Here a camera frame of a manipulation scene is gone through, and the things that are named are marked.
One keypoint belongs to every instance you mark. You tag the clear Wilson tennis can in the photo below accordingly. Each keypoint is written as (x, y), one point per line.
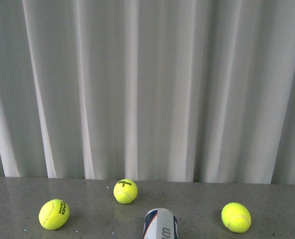
(160, 224)

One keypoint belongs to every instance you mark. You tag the Wilson tennis ball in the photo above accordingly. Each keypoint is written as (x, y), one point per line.
(125, 191)

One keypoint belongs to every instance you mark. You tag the plain yellow tennis ball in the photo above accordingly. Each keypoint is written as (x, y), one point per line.
(236, 217)

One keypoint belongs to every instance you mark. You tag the Head Team tennis ball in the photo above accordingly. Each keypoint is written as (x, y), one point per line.
(54, 214)

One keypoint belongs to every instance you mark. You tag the white pleated curtain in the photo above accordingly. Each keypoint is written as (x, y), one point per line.
(175, 90)

